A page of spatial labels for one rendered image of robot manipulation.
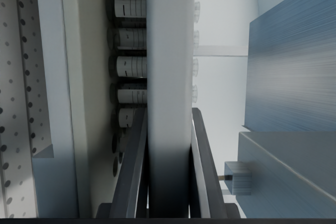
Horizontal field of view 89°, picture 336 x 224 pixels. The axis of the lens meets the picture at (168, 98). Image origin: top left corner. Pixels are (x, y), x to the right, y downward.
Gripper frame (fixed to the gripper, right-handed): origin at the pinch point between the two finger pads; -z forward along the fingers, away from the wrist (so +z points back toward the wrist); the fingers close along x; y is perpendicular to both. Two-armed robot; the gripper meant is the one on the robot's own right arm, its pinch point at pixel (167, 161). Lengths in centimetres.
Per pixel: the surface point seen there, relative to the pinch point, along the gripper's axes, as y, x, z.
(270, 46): 12, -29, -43
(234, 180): 12.7, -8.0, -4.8
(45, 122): 3.5, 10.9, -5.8
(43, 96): 1.6, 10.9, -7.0
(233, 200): 119, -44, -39
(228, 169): 13.0, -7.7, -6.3
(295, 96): 17.4, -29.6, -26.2
